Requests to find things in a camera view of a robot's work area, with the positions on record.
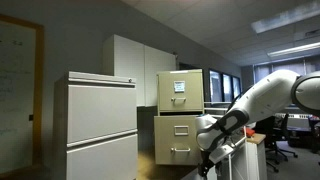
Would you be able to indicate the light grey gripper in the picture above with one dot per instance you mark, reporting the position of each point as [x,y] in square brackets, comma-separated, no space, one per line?
[227,151]

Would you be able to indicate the beige cabinet bottom drawer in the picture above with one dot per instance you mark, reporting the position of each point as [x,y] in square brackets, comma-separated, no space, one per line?
[176,140]

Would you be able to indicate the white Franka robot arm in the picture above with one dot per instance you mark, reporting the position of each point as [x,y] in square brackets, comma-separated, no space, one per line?
[266,96]

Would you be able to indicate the beige filing cabinet body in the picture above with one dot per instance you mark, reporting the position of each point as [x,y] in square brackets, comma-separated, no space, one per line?
[181,113]

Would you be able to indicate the beige drawer with paper label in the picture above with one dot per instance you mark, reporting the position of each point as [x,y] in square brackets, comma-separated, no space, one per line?
[180,100]

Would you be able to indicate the grey lateral filing cabinet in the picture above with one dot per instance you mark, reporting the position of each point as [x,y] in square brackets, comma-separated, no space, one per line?
[96,126]

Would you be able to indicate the vertical metal pole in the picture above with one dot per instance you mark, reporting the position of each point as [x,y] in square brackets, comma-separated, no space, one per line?
[230,168]

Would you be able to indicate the white desk with wood top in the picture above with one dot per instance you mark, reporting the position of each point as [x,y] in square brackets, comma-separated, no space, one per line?
[255,156]

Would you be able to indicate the red object on desk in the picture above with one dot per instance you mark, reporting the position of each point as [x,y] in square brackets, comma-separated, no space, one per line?
[250,132]

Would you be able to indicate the black office chair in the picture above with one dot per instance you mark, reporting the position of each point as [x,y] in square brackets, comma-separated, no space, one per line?
[270,133]

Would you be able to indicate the dark interior window panels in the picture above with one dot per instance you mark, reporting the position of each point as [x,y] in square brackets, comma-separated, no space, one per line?
[223,86]

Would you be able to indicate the white paper label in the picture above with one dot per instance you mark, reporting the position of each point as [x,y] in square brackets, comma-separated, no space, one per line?
[179,86]

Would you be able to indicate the dark office chair with red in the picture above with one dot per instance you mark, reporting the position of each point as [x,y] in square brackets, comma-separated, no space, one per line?
[315,131]

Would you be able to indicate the window with blinds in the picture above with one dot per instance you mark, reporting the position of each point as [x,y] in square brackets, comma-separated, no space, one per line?
[283,68]

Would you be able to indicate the narrow ceiling light strip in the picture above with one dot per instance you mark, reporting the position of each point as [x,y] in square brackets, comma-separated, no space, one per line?
[293,49]

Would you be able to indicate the large ceiling light panel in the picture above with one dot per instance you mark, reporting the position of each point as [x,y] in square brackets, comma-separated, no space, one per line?
[286,16]

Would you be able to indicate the wood framed whiteboard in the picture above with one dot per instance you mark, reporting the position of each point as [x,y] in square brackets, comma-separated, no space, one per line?
[16,96]

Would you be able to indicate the white wall cabinet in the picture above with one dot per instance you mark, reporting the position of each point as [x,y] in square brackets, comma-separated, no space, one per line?
[133,63]

